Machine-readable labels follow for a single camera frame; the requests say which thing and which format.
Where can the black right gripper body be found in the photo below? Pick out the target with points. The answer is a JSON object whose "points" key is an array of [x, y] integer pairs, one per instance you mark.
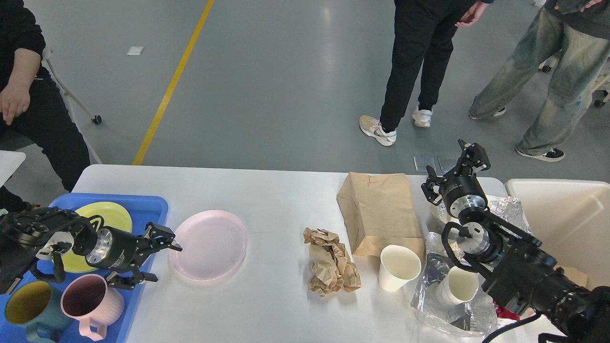
{"points": [[462, 195]]}

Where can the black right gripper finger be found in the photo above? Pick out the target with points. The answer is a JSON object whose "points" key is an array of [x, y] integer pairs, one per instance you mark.
{"points": [[432, 181], [473, 159]]}

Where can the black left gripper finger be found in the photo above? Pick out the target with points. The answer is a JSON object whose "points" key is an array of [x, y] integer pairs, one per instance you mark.
{"points": [[113, 279], [159, 237]]}

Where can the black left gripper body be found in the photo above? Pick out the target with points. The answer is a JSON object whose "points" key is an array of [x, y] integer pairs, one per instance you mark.
{"points": [[118, 251]]}

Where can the pink ribbed mug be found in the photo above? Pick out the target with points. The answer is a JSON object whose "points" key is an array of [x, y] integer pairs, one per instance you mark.
{"points": [[94, 304]]}

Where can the pink plate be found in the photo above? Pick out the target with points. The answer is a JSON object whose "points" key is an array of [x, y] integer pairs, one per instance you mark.
{"points": [[213, 244]]}

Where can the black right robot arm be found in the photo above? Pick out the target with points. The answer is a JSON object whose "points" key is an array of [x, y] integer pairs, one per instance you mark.
{"points": [[517, 273]]}

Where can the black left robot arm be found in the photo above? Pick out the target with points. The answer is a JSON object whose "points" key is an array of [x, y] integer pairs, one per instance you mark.
{"points": [[35, 242]]}

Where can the seated person's hand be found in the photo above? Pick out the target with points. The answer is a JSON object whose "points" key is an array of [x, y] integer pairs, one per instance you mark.
{"points": [[14, 100]]}

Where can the metal floor plates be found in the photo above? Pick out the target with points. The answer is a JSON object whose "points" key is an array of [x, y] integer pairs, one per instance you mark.
{"points": [[441, 164]]}

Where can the blue plastic tray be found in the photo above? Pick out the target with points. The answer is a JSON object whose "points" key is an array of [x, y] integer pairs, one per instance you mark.
{"points": [[142, 209]]}

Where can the yellow plate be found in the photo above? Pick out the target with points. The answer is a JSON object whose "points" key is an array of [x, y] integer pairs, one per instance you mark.
{"points": [[114, 215]]}

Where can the crumpled aluminium foil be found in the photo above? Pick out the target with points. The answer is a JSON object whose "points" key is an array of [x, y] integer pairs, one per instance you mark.
{"points": [[508, 208]]}

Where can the brown paper bag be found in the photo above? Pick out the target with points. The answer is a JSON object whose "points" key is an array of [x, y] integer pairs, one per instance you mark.
{"points": [[379, 211]]}

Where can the teal mug yellow inside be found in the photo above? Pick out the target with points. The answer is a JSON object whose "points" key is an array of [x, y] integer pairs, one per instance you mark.
{"points": [[36, 307]]}

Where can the white paper cup in plastic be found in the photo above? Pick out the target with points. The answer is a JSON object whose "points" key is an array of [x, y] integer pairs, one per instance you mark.
{"points": [[457, 287]]}

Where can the beige plastic bin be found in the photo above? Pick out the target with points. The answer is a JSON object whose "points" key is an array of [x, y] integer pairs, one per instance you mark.
{"points": [[572, 220]]}

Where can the crumpled brown paper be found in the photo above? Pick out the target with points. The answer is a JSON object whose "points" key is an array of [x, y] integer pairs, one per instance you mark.
{"points": [[332, 268]]}

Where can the clear plastic wrap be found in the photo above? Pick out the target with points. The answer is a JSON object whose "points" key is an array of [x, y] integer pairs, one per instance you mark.
{"points": [[473, 317]]}

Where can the chair leg with caster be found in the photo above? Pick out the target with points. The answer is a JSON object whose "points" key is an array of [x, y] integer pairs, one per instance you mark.
{"points": [[47, 53]]}

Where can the person in black trousers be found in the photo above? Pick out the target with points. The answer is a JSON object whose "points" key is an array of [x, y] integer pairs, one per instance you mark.
{"points": [[422, 48]]}

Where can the white office chair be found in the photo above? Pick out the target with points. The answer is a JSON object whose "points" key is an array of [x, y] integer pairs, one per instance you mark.
{"points": [[598, 89]]}

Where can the person in black clothes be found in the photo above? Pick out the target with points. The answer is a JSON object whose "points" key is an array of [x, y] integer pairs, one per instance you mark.
{"points": [[31, 103]]}

